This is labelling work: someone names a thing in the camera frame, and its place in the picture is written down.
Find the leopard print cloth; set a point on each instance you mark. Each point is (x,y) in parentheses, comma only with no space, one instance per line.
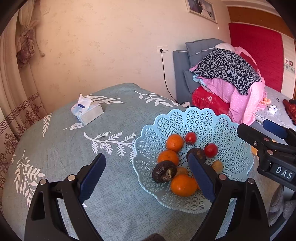
(230,67)

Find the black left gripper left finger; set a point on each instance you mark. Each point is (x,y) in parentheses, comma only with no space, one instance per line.
(44,219)

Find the oval orange fruit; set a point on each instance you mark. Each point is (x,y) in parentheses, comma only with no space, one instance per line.
(168,155)

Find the large orange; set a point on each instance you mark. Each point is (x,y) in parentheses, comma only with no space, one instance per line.
(184,185)

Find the red floral blanket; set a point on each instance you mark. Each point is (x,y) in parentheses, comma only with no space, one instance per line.
(204,99)

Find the grey gloved right hand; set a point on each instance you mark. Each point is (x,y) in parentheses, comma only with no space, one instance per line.
(278,206)

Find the beige patterned curtain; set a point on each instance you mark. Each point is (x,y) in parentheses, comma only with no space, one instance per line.
(21,105)

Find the framed wall picture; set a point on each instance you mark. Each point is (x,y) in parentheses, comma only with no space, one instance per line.
(201,8)

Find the small dark water chestnut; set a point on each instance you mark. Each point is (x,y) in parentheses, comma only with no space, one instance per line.
(198,153)

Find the white wall socket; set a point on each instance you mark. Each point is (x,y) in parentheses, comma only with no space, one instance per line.
(162,49)

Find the red cherry tomato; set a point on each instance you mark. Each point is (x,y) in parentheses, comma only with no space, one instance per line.
(190,138)
(210,150)

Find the large dark water chestnut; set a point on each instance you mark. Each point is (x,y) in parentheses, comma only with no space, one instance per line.
(164,171)

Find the small round orange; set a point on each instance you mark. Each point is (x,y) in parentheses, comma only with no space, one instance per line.
(175,143)

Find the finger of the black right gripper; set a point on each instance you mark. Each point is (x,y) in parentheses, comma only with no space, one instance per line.
(260,141)
(287,134)

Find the light blue lattice basket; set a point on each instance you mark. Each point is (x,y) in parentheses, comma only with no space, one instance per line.
(233,152)

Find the pink bedding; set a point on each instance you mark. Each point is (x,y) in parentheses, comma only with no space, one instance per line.
(242,108)

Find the blue white tissue box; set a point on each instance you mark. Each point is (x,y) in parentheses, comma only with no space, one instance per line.
(86,110)

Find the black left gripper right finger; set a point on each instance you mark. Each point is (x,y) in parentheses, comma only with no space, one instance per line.
(249,220)

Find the brown kiwi fruit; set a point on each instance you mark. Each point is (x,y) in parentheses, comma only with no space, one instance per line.
(217,166)

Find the grey padded bed frame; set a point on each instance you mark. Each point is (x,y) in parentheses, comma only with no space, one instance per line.
(186,59)

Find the red headboard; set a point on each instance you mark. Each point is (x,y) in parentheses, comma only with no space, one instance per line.
(266,48)

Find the small brown kiwi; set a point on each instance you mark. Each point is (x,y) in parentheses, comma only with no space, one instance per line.
(182,171)

